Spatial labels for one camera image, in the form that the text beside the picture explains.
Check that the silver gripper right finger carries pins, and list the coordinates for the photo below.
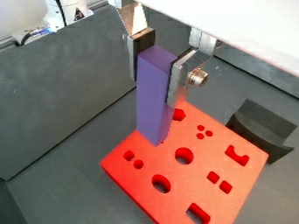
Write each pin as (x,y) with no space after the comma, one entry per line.
(187,68)

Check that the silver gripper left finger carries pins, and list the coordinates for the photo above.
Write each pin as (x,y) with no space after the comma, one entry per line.
(139,33)

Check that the purple rectangular block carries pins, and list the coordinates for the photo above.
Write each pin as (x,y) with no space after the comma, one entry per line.
(154,114)

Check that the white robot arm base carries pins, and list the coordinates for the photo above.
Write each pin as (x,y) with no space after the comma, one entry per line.
(63,12)

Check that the red shape sorter board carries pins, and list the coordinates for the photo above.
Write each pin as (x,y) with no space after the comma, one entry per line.
(194,179)

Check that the black curved holder bracket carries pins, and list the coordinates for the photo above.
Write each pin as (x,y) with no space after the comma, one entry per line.
(263,128)

